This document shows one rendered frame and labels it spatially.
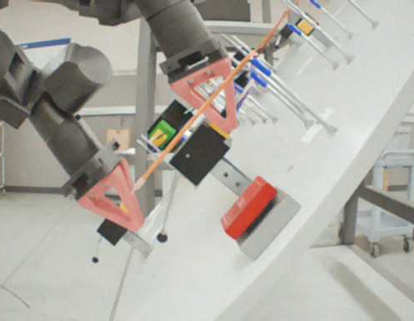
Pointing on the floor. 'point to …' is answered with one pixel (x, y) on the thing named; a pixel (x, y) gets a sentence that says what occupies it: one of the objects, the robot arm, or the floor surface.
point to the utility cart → (375, 221)
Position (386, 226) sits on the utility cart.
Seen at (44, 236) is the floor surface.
